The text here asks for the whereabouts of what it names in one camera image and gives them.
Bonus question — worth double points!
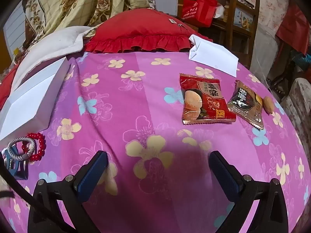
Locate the white paper bag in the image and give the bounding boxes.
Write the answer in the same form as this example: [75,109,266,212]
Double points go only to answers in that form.
[189,34,239,77]

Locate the red ruffled pillow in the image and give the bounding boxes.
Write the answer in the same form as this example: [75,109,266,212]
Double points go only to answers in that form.
[84,8,213,54]

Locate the white pillow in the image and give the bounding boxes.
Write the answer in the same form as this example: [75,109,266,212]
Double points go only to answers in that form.
[11,25,98,93]

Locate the red bead bracelet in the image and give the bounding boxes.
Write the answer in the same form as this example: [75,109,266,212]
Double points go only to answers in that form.
[21,133,46,162]

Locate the plain red pillow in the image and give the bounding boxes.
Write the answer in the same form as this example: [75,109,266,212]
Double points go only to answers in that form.
[0,69,18,110]

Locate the white cardboard box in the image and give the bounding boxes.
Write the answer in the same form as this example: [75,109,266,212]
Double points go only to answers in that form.
[0,57,71,141]

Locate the blue hair claw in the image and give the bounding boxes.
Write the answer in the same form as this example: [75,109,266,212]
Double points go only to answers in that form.
[1,143,29,180]

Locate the brown snack packet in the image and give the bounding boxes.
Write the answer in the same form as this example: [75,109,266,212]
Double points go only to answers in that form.
[227,80,264,130]

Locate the pale floral cloth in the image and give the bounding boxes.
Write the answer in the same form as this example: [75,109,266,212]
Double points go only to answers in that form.
[239,0,289,27]

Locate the red hanging cloth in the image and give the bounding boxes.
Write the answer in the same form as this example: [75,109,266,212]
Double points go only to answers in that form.
[276,5,311,54]

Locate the beige floral quilt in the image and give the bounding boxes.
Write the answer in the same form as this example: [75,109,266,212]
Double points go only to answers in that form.
[23,0,151,49]

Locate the red shopping bag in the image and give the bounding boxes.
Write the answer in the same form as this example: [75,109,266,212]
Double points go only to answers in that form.
[182,0,218,28]

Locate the grey woven hair tie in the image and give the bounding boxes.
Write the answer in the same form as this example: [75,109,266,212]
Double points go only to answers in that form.
[7,137,37,161]

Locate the pink floral bedsheet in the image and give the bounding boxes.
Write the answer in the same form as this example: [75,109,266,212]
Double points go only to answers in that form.
[0,50,311,233]

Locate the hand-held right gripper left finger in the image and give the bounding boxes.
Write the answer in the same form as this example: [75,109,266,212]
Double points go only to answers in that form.
[28,150,108,233]

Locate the wooden chair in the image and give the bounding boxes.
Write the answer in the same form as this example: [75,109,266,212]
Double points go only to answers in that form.
[211,0,260,68]

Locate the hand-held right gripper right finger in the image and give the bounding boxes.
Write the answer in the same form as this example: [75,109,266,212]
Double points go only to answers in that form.
[209,150,295,233]

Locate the black cable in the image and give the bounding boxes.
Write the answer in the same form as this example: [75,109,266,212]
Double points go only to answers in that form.
[0,154,76,233]

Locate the red snack packet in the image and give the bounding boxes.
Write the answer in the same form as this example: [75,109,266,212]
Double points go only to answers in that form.
[179,73,237,125]

